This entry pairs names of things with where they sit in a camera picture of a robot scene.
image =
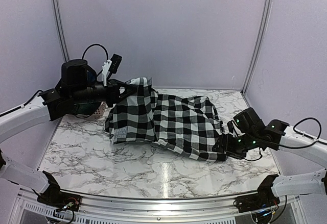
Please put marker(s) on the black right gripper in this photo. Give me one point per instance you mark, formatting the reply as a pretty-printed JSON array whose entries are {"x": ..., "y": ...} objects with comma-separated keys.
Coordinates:
[{"x": 226, "y": 144}]

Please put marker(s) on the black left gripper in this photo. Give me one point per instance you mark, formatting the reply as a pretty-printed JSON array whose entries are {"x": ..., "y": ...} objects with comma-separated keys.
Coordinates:
[{"x": 113, "y": 96}]

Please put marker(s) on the black white plaid shirt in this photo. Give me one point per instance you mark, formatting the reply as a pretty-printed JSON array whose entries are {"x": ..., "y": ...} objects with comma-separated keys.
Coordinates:
[{"x": 188, "y": 126}]

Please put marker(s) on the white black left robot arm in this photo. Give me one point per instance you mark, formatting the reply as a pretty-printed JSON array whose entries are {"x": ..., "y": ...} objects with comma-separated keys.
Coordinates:
[{"x": 44, "y": 106}]

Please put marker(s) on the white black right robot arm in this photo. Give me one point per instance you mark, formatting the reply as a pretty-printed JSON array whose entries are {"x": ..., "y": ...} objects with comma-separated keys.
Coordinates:
[{"x": 278, "y": 136}]

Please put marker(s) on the dark blue green clothes pile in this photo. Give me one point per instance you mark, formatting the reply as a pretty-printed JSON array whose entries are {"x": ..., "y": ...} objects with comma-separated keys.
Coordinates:
[{"x": 87, "y": 106}]

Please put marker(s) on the pink perforated laundry basket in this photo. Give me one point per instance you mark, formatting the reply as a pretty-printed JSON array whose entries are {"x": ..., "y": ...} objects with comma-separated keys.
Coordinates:
[{"x": 97, "y": 109}]

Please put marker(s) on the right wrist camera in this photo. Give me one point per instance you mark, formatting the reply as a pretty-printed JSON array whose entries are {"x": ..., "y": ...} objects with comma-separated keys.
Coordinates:
[{"x": 230, "y": 127}]

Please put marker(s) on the left aluminium frame post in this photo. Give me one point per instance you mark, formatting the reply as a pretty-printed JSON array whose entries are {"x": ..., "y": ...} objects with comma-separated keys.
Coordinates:
[{"x": 60, "y": 30}]

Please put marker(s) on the aluminium frame post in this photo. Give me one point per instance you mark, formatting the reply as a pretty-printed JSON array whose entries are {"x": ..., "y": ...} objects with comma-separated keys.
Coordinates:
[
  {"x": 258, "y": 44},
  {"x": 60, "y": 30}
]

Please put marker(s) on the front aluminium table rail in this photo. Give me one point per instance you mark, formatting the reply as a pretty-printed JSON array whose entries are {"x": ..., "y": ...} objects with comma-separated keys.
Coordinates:
[{"x": 231, "y": 208}]

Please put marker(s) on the right aluminium frame post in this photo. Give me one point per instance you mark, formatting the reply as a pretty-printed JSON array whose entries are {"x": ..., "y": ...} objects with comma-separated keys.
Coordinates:
[{"x": 258, "y": 44}]

